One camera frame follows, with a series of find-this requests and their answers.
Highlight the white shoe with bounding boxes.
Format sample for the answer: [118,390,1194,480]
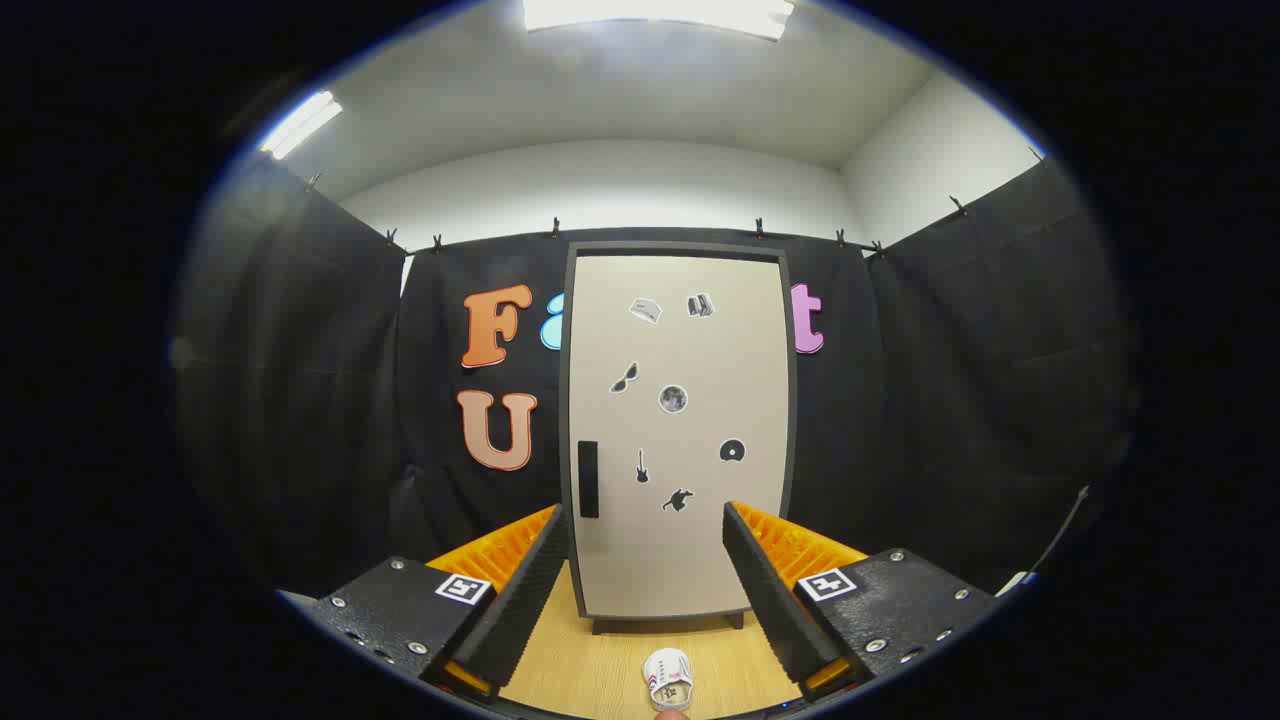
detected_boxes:
[642,648,695,711]

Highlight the row of black cloth clips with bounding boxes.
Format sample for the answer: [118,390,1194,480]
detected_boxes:
[305,145,1046,256]

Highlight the grey shoe cabinet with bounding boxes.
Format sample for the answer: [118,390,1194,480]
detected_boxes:
[560,240,798,636]

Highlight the wide ceiling light panel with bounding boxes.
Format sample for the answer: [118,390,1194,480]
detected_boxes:
[522,0,796,41]

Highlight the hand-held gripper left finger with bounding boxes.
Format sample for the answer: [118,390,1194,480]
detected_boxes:
[315,503,573,701]

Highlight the narrow ceiling light strip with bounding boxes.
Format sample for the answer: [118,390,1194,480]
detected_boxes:
[260,90,343,161]

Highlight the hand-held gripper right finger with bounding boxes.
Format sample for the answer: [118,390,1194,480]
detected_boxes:
[722,500,1001,703]

